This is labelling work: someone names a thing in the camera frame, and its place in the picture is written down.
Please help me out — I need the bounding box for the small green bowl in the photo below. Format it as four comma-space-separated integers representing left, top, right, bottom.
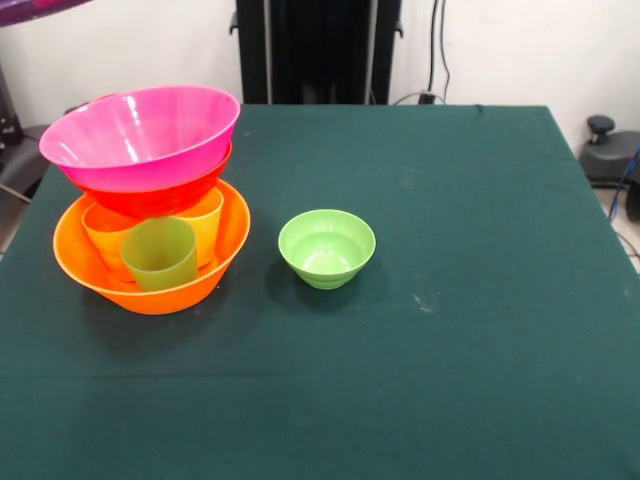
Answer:
277, 208, 377, 290

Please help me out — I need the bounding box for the yellow cup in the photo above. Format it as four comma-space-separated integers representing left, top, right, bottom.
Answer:
177, 187, 225, 268

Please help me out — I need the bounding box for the green cup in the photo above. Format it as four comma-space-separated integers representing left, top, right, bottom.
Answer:
120, 216, 199, 293

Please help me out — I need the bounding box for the wide red bowl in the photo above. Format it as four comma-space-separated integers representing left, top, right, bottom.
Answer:
72, 142, 233, 219

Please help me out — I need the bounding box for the large orange bowl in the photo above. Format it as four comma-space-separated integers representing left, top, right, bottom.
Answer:
52, 180, 252, 316

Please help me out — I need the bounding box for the large pink bowl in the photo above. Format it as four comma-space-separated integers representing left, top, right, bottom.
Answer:
38, 85, 242, 193

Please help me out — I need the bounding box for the orange cup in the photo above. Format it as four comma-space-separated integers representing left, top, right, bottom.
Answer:
82, 202, 136, 283

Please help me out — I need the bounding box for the wide purple bowl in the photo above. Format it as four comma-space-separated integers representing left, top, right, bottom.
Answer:
0, 0, 94, 27

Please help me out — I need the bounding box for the dark green table cloth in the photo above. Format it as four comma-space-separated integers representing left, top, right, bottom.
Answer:
0, 102, 640, 480

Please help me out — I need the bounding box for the black floor device with knob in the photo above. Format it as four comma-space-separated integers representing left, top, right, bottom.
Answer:
578, 115, 640, 189

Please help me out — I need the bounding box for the black chair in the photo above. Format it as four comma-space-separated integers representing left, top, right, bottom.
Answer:
0, 64, 66, 199

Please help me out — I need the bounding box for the black hanging cable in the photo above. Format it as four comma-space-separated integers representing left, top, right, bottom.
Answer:
399, 0, 451, 105

